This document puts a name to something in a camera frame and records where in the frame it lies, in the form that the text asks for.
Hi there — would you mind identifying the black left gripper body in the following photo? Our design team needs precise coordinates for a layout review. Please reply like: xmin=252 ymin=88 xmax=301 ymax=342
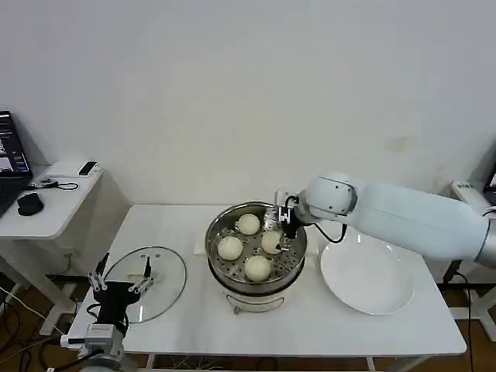
xmin=91 ymin=281 xmax=137 ymax=326

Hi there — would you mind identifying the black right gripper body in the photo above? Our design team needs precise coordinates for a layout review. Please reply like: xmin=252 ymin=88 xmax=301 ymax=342
xmin=277 ymin=205 xmax=300 ymax=239

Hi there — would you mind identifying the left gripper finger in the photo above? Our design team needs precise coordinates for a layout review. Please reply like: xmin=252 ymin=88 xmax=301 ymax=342
xmin=128 ymin=257 xmax=156 ymax=294
xmin=88 ymin=253 xmax=111 ymax=292

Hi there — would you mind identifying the white steamed bun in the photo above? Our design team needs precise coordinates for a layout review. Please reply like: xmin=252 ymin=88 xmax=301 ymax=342
xmin=237 ymin=213 xmax=261 ymax=236
xmin=243 ymin=255 xmax=272 ymax=282
xmin=260 ymin=230 xmax=283 ymax=255
xmin=217 ymin=236 xmax=244 ymax=260

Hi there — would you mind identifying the white electric pot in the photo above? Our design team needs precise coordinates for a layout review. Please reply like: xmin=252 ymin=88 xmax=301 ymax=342
xmin=193 ymin=232 xmax=317 ymax=316

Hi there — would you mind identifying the steel steamer basket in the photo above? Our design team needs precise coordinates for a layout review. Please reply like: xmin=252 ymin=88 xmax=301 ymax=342
xmin=205 ymin=201 xmax=308 ymax=291

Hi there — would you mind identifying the white round plate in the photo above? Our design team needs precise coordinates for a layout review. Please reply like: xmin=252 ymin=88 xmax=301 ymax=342
xmin=319 ymin=227 xmax=415 ymax=315

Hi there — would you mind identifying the black computer mouse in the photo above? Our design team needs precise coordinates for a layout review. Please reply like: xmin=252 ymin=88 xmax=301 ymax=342
xmin=16 ymin=192 xmax=43 ymax=217

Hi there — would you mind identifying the black laptop with lit screen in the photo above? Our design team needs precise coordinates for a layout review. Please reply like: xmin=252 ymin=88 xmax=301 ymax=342
xmin=0 ymin=110 xmax=34 ymax=218

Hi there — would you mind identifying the white side desk with label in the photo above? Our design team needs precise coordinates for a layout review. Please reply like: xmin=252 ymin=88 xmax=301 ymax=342
xmin=448 ymin=179 xmax=496 ymax=342

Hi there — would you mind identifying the glass lid with white handle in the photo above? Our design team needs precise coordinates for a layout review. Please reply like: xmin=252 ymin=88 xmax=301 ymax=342
xmin=103 ymin=245 xmax=188 ymax=325

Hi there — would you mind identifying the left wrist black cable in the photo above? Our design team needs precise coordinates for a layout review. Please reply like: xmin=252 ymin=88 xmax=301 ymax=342
xmin=84 ymin=301 xmax=131 ymax=331

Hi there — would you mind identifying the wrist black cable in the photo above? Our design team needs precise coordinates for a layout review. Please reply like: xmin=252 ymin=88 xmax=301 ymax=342
xmin=84 ymin=301 xmax=131 ymax=331
xmin=312 ymin=221 xmax=349 ymax=245

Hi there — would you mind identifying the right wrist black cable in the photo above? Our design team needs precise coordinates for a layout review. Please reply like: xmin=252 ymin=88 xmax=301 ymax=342
xmin=312 ymin=221 xmax=349 ymax=245

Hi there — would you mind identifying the white floor cable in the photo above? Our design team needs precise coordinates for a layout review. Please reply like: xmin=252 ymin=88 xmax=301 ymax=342
xmin=0 ymin=286 xmax=71 ymax=338

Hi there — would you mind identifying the black looped cable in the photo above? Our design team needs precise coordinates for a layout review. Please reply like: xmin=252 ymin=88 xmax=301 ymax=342
xmin=26 ymin=177 xmax=80 ymax=191

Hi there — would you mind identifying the black power cable with adapter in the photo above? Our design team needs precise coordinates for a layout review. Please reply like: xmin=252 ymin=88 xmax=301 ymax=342
xmin=441 ymin=260 xmax=496 ymax=372

